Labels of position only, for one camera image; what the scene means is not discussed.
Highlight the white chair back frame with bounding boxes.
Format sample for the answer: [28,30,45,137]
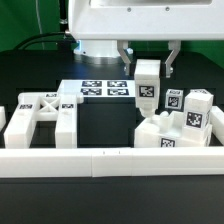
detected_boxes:
[4,92,84,149]

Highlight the white side block left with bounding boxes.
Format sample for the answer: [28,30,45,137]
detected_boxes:
[0,106,6,131]

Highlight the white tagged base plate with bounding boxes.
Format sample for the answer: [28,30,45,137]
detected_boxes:
[58,80,135,98]

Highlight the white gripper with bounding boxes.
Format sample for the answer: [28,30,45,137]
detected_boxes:
[68,0,224,78]

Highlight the white front fence bar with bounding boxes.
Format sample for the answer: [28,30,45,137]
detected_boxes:
[0,147,224,178]

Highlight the black cable with connector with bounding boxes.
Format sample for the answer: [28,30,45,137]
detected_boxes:
[13,30,72,51]

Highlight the white chair seat part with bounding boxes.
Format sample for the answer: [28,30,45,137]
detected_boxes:
[134,111,212,148]

